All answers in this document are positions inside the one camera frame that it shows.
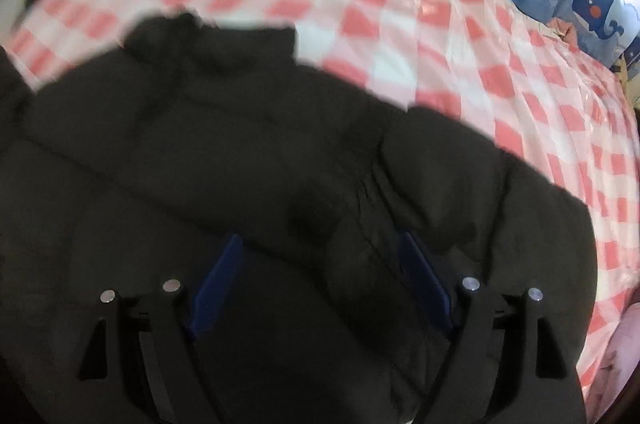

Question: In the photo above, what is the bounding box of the pink cloth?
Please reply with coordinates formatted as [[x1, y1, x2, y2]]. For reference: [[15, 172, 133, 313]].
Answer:
[[582, 289, 640, 420]]

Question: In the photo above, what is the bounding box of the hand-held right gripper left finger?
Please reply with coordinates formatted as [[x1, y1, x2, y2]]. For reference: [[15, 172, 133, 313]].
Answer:
[[70, 233, 244, 424]]

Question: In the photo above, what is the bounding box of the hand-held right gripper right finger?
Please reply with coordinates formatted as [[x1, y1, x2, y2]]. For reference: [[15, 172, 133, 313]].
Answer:
[[399, 231, 587, 424]]

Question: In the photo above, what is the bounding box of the pink white checked bed sheet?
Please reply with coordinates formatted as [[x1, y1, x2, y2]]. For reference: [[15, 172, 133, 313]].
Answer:
[[5, 0, 640, 411]]

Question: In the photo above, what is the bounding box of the black puffer jacket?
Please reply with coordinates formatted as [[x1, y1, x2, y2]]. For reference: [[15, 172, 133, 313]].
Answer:
[[0, 11, 599, 424]]

